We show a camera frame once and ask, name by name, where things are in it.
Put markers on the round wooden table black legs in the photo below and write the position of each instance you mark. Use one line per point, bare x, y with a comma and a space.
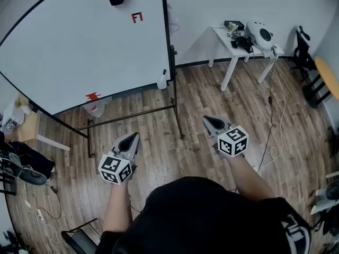
327, 73

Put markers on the white power strip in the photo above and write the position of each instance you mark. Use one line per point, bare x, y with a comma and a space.
40, 214

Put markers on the glossy dark curved device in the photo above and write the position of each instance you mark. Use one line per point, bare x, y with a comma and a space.
33, 176

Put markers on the black equipment pile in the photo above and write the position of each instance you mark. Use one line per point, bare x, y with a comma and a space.
331, 226

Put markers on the clear plastic bag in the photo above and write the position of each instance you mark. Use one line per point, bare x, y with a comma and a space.
96, 110

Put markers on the person's right forearm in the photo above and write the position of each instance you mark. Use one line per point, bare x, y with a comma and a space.
246, 179

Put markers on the white whiteboard black frame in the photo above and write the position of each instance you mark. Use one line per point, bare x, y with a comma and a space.
79, 49

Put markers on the small wooden side table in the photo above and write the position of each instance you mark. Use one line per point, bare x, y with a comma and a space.
29, 128

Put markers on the person's left forearm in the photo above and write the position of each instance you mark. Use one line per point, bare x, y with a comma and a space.
116, 208

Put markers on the black folding chair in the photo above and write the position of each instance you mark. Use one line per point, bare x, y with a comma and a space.
82, 241

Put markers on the white round headset device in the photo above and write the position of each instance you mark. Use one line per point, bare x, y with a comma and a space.
254, 29

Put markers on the person's black shirt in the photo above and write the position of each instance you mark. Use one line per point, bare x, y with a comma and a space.
198, 221

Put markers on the small green white plant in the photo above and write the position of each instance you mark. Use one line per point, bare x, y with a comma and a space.
232, 26

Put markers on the small black white patterned cube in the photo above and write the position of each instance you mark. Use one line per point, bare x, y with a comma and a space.
229, 34

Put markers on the white table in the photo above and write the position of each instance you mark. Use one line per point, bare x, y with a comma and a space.
220, 32

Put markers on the black office chair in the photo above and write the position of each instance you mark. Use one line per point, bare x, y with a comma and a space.
302, 46

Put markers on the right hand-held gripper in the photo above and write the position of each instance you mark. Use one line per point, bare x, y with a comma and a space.
233, 141

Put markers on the black wheeled chair base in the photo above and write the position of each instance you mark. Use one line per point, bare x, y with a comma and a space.
333, 141
10, 243

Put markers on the red and black tape mark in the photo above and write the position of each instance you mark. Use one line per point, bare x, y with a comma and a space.
133, 18

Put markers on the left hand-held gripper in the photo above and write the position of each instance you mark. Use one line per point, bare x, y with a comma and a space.
111, 168

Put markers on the white plastic tube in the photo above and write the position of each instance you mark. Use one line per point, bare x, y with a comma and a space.
163, 73

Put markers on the white rack with black device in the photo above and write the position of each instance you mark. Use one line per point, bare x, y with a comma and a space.
324, 194

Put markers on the black tray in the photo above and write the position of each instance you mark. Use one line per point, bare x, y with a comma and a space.
239, 23

